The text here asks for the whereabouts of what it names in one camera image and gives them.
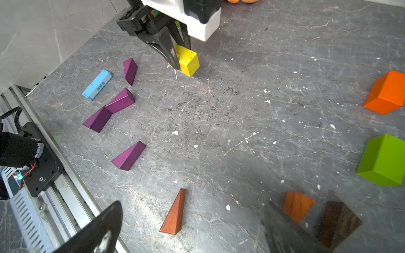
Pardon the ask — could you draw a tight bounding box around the reddish brown wedge block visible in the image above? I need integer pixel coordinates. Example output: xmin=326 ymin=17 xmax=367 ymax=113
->
xmin=159 ymin=188 xmax=186 ymax=235

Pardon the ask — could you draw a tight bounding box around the orange brown wedge block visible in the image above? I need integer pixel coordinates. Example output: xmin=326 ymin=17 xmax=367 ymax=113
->
xmin=283 ymin=191 xmax=315 ymax=223

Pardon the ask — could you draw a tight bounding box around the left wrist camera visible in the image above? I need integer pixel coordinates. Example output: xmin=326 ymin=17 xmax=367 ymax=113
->
xmin=142 ymin=0 xmax=221 ymax=42

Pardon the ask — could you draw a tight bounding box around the purple wedge block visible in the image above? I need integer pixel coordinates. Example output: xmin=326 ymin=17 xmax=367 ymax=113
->
xmin=123 ymin=58 xmax=138 ymax=86
xmin=112 ymin=141 xmax=147 ymax=171
xmin=82 ymin=106 xmax=113 ymax=133
xmin=105 ymin=88 xmax=135 ymax=113

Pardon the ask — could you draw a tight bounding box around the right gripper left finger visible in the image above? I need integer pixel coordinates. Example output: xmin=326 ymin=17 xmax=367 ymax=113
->
xmin=55 ymin=201 xmax=123 ymax=253

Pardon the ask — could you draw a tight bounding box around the orange fish plush toy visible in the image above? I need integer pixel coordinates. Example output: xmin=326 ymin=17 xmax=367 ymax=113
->
xmin=227 ymin=0 xmax=260 ymax=4

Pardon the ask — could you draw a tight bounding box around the yellow rectangular block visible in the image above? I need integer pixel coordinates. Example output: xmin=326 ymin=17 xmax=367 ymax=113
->
xmin=174 ymin=43 xmax=200 ymax=77

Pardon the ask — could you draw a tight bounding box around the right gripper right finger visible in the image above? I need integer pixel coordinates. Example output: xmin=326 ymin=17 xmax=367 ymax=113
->
xmin=263 ymin=201 xmax=329 ymax=253

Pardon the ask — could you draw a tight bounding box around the dark walnut wedge block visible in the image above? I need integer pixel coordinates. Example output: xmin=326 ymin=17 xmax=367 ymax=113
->
xmin=316 ymin=201 xmax=362 ymax=250

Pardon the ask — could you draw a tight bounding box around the light blue eraser block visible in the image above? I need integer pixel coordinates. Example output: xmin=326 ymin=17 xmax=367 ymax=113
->
xmin=82 ymin=70 xmax=113 ymax=101

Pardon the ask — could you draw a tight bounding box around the orange rectangular block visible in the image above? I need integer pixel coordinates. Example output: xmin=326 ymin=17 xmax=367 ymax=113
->
xmin=364 ymin=71 xmax=405 ymax=115

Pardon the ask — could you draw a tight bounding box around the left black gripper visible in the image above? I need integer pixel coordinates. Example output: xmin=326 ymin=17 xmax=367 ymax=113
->
xmin=117 ymin=0 xmax=192 ymax=70

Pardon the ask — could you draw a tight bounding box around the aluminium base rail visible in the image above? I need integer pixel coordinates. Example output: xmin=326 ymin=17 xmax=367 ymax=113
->
xmin=0 ymin=83 xmax=130 ymax=253

